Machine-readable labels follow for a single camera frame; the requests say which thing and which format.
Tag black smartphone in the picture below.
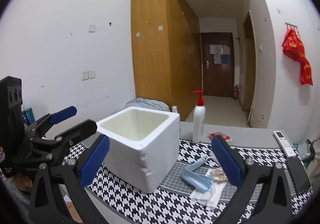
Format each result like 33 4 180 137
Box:
286 158 311 195

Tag white remote control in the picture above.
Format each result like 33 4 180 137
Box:
273 130 296 158

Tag white packaged mask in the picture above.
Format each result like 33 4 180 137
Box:
189 167 228 210

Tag white foam box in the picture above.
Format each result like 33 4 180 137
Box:
97 107 180 194

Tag light blue crumpled cloth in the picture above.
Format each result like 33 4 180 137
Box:
124 97 170 112

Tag red snack packet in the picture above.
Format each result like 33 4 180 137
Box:
207 132 232 142

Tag blue face mask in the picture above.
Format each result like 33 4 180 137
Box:
181 158 214 192

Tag blue spray bottle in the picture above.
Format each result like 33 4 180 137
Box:
172 106 178 113

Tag red fire extinguisher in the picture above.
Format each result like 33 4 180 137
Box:
233 84 239 100

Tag white lotion pump bottle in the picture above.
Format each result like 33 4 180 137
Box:
192 90 206 143

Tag wooden wardrobe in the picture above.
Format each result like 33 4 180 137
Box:
131 0 202 121

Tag dark brown door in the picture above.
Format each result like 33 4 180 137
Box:
201 33 235 97

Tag white wall switch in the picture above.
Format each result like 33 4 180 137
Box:
81 70 96 81

